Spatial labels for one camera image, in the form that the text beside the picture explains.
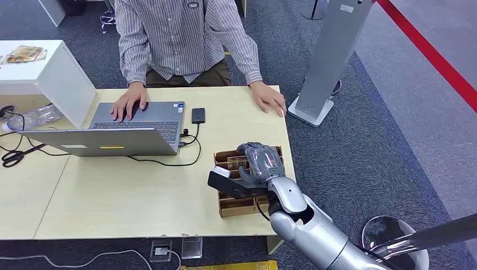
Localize black round stand base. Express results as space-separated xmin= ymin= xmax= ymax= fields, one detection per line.
xmin=300 ymin=0 xmax=330 ymax=21

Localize black external drive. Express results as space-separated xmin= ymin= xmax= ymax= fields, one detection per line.
xmin=191 ymin=107 xmax=207 ymax=125

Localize chrome round stanchion base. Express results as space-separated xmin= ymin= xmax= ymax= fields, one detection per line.
xmin=361 ymin=215 xmax=430 ymax=270

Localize floor power socket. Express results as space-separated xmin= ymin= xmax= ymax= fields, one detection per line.
xmin=150 ymin=238 xmax=174 ymax=263

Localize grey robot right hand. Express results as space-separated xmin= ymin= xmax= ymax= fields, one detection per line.
xmin=236 ymin=141 xmax=286 ymax=186

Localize black wrist camera, pale box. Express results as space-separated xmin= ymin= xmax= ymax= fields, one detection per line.
xmin=207 ymin=166 xmax=270 ymax=200

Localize wooden table leg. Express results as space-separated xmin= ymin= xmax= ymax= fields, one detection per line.
xmin=265 ymin=235 xmax=285 ymax=256

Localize white floor cable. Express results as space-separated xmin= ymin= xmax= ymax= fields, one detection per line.
xmin=0 ymin=248 xmax=183 ymax=270

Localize brown card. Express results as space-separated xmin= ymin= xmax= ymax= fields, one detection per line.
xmin=227 ymin=156 xmax=249 ymax=170

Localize yellow floor strip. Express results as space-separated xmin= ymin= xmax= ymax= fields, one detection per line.
xmin=180 ymin=260 xmax=279 ymax=270

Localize white box cabinet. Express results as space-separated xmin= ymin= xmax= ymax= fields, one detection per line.
xmin=0 ymin=39 xmax=99 ymax=130

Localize chrome stanchion pole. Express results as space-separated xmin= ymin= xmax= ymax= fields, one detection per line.
xmin=368 ymin=214 xmax=477 ymax=262

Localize white furniture panel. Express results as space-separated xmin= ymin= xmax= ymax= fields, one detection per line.
xmin=36 ymin=0 xmax=68 ymax=28

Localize short black drive cable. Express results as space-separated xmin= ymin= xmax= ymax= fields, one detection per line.
xmin=179 ymin=123 xmax=201 ymax=147

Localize black round desk object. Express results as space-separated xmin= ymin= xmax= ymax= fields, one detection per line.
xmin=0 ymin=105 xmax=16 ymax=123

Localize person's right hand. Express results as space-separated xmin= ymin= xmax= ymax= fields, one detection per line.
xmin=110 ymin=81 xmax=149 ymax=123

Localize person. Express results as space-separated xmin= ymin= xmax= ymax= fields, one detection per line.
xmin=110 ymin=0 xmax=288 ymax=123

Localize grey pillar stand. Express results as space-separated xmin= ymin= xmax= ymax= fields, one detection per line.
xmin=287 ymin=0 xmax=374 ymax=128

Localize wooden card holder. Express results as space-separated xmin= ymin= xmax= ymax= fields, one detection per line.
xmin=213 ymin=145 xmax=284 ymax=219

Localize long black cable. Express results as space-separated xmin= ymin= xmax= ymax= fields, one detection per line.
xmin=125 ymin=128 xmax=203 ymax=168

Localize clear snack package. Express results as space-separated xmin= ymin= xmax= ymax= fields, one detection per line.
xmin=0 ymin=45 xmax=48 ymax=65

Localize person's left hand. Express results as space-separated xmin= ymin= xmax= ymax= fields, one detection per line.
xmin=248 ymin=80 xmax=288 ymax=119

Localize grey laptop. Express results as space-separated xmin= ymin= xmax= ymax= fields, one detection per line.
xmin=18 ymin=101 xmax=186 ymax=158

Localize red floor tape strip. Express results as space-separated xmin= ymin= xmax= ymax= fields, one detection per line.
xmin=375 ymin=0 xmax=477 ymax=114

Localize chrome chair base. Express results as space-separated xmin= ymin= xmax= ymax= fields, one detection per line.
xmin=99 ymin=0 xmax=118 ymax=35

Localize clear plastic bottle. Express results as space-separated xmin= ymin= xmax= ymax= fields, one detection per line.
xmin=1 ymin=103 xmax=65 ymax=132

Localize black scissors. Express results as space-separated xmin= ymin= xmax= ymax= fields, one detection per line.
xmin=1 ymin=143 xmax=48 ymax=168

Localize thin black desk cable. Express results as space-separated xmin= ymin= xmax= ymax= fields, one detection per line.
xmin=0 ymin=109 xmax=72 ymax=158

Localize metal floor socket lid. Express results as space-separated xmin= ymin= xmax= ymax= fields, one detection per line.
xmin=181 ymin=237 xmax=204 ymax=260

